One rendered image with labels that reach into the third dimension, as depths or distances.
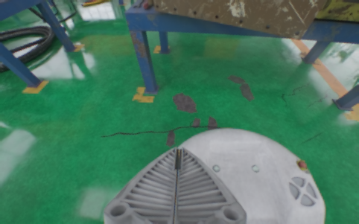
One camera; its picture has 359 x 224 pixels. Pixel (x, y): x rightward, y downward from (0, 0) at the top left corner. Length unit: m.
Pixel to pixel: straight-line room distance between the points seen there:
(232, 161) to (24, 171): 1.29
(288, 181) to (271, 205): 0.11
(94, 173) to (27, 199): 0.39
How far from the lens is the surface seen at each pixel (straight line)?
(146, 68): 1.11
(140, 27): 0.97
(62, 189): 1.15
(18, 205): 1.30
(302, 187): 0.68
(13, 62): 1.91
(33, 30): 3.44
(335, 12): 1.06
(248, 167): 0.67
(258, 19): 0.66
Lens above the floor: 0.89
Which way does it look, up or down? 54 degrees down
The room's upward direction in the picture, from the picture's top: 1 degrees counter-clockwise
